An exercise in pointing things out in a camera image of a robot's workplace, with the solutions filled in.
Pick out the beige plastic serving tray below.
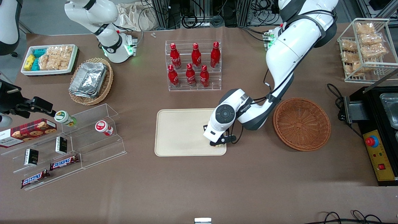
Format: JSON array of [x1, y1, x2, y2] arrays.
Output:
[[155, 108, 227, 156]]

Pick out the light oval wicker basket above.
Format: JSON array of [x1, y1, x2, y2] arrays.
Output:
[[68, 58, 114, 105]]

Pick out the brown round wicker basket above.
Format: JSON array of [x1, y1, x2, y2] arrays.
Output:
[[273, 98, 331, 152]]

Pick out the green cap yoghurt bottle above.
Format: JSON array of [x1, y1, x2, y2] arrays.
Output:
[[54, 110, 77, 127]]

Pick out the red tartan cookie box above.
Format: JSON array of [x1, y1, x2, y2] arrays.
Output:
[[0, 118, 57, 148]]

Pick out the clear acrylic stepped shelf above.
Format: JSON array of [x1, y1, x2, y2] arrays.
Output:
[[0, 123, 83, 191], [61, 103, 127, 170]]

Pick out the yellow snack packet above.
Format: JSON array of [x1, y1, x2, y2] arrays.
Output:
[[24, 54, 36, 71]]

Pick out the clear rice cracker bag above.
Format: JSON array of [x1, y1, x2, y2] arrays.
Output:
[[53, 46, 73, 69], [39, 47, 59, 70]]

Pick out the small dark chocolate box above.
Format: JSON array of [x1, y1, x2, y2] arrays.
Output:
[[55, 137, 67, 154], [24, 149, 39, 166]]

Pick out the clear acrylic bottle rack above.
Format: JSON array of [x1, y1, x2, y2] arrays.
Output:
[[165, 40, 222, 91]]

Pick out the stack of foil trays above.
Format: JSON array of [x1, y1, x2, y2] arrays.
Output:
[[69, 62, 108, 98]]

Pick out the red cola bottle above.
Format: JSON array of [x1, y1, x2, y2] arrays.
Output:
[[211, 41, 221, 69], [191, 43, 202, 69], [170, 43, 182, 69], [168, 65, 180, 87], [186, 63, 197, 87], [200, 65, 210, 87]]

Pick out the white rectangular snack bin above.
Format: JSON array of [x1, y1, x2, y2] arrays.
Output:
[[21, 44, 78, 77]]

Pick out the brown snickers bar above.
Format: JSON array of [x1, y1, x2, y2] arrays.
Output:
[[50, 155, 80, 171], [21, 170, 50, 189]]

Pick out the red cap yoghurt bottle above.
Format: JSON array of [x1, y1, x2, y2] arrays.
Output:
[[95, 120, 114, 136]]

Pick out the white cloth bag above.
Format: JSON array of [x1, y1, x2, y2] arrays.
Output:
[[117, 2, 156, 31]]

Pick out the fried snack bag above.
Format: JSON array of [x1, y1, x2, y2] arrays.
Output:
[[359, 33, 384, 46], [341, 51, 361, 64], [355, 22, 376, 35], [340, 39, 358, 52], [344, 62, 373, 77], [361, 44, 388, 58]]

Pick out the black sealing machine yellow panel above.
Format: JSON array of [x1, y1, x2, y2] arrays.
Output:
[[344, 86, 398, 186]]

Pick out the steel pan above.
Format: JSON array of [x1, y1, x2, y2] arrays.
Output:
[[379, 93, 398, 129]]

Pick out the black base cables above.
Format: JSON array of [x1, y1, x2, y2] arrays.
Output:
[[239, 26, 269, 42]]

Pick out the black cable bundle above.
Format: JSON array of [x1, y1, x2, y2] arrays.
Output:
[[249, 0, 282, 27], [181, 0, 224, 29]]

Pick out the black machine power cable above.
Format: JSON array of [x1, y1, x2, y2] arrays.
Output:
[[326, 83, 363, 138]]

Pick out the black floor cables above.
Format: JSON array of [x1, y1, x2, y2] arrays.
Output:
[[311, 210, 383, 224]]

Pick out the aluminium frame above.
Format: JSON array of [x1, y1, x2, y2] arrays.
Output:
[[356, 0, 398, 21], [152, 0, 252, 29]]

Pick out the white wire rack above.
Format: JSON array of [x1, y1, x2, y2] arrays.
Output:
[[337, 18, 398, 83]]

